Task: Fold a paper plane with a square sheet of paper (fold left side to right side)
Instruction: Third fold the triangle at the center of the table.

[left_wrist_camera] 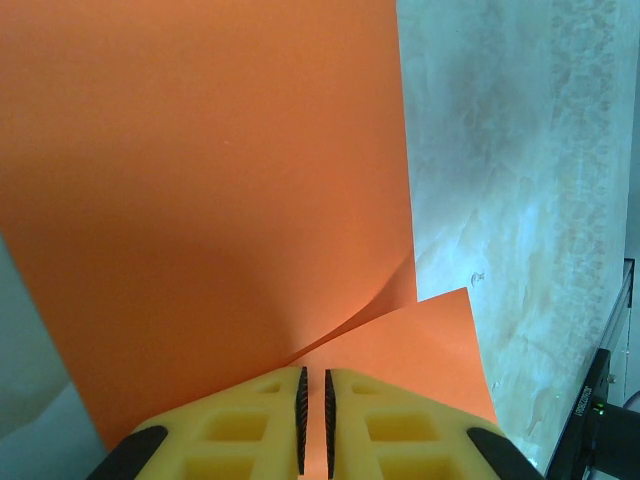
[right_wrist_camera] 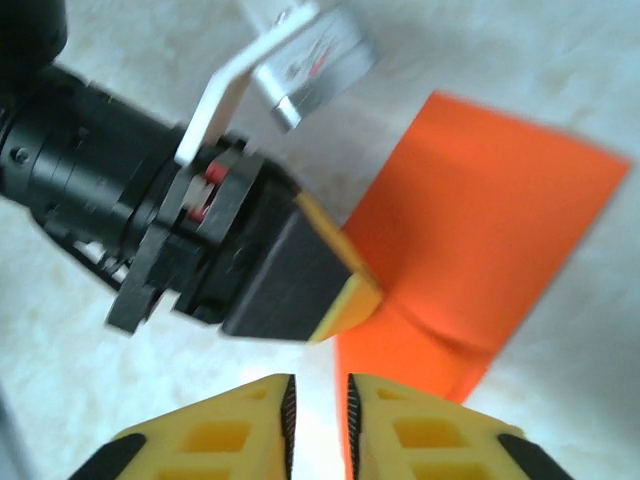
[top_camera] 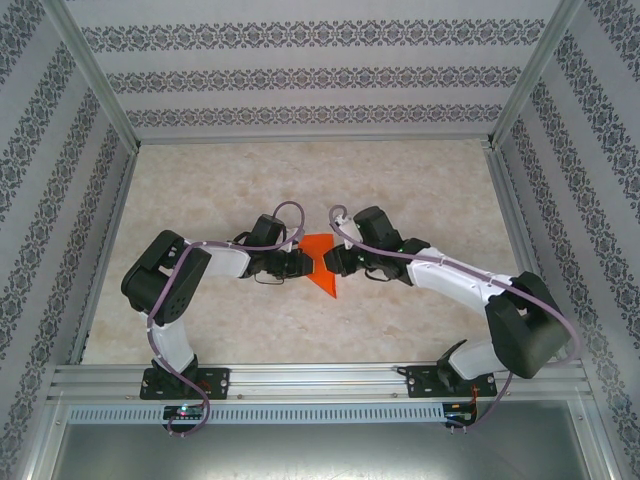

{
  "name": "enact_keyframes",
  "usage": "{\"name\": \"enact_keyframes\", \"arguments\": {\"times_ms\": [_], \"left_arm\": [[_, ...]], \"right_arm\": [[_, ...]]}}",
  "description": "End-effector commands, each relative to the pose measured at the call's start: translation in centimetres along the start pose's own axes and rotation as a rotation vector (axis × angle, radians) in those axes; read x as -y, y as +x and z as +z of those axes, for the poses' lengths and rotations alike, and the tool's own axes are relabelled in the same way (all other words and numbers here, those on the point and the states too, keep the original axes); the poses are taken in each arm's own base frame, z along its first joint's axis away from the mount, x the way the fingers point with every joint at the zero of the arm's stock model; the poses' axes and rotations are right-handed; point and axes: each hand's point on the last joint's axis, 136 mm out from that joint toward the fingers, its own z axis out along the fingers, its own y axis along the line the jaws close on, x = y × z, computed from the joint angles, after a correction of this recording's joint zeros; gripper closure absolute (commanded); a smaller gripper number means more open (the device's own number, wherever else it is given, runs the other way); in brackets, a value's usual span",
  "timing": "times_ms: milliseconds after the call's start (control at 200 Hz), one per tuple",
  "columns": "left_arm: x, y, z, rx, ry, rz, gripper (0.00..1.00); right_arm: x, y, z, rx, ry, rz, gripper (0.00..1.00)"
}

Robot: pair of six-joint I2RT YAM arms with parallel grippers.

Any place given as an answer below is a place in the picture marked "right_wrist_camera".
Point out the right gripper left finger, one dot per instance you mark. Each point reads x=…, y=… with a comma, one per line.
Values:
x=215, y=440

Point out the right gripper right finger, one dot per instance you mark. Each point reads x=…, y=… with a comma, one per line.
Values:
x=430, y=440

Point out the orange square cloth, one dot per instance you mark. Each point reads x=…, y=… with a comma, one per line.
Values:
x=475, y=225

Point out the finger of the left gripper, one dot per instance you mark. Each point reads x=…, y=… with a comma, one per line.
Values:
x=300, y=285

